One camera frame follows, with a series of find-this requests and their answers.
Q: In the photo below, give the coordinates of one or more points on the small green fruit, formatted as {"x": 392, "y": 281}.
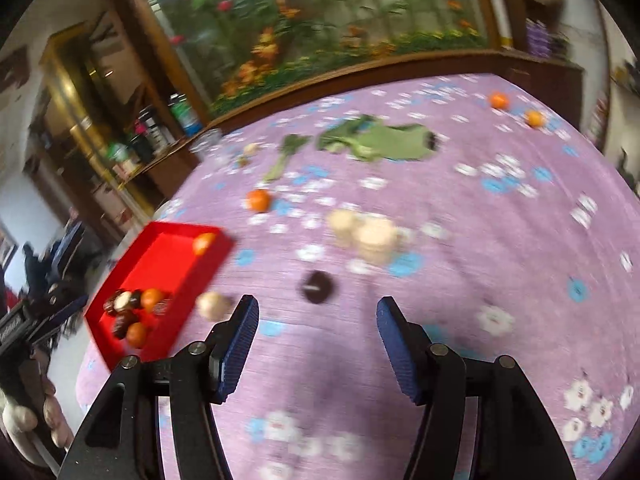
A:
{"x": 243, "y": 161}

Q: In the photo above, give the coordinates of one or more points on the wooden shelf unit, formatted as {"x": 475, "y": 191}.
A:
{"x": 75, "y": 110}

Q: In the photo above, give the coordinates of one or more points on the wooden cabinet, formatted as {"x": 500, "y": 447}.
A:
{"x": 550, "y": 85}

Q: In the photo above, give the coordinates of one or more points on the dark thermos flask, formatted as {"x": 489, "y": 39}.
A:
{"x": 146, "y": 132}

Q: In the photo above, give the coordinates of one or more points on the red tray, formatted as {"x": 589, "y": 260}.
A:
{"x": 165, "y": 265}

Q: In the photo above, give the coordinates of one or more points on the person's left hand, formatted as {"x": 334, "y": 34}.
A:
{"x": 52, "y": 410}

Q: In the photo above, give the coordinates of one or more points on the dark brown chestnut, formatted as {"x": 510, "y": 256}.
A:
{"x": 109, "y": 306}
{"x": 122, "y": 325}
{"x": 135, "y": 299}

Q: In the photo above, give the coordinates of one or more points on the clear plastic cup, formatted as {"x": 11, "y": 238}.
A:
{"x": 205, "y": 142}

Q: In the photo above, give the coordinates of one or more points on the large green leaf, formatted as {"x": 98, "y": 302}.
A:
{"x": 400, "y": 142}

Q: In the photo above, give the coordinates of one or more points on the small beige nut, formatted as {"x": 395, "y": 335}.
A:
{"x": 250, "y": 149}

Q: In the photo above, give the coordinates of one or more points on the bok choy stalk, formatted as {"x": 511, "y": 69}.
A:
{"x": 285, "y": 157}

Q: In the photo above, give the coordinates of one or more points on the large orange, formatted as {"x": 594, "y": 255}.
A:
{"x": 202, "y": 243}

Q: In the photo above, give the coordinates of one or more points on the purple spray bottle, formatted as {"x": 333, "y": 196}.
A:
{"x": 534, "y": 37}
{"x": 549, "y": 40}

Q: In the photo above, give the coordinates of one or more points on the glass tank with artificial plants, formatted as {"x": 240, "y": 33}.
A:
{"x": 325, "y": 20}

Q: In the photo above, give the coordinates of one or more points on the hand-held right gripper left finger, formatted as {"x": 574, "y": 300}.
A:
{"x": 240, "y": 350}

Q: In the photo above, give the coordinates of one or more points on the small orange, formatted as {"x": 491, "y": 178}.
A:
{"x": 258, "y": 200}
{"x": 535, "y": 118}

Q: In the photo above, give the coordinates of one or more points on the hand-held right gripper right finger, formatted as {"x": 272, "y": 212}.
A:
{"x": 400, "y": 355}

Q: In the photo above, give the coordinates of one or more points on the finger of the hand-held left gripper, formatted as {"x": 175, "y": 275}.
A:
{"x": 62, "y": 312}

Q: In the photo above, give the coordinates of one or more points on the large beige sugarcane chunk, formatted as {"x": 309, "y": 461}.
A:
{"x": 375, "y": 240}

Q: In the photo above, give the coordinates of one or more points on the small beige sugarcane chunk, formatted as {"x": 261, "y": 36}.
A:
{"x": 342, "y": 225}

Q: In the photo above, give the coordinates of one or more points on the plastic water bottle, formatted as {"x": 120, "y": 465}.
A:
{"x": 184, "y": 114}

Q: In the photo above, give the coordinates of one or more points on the purple floral tablecloth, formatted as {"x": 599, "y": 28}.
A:
{"x": 400, "y": 240}

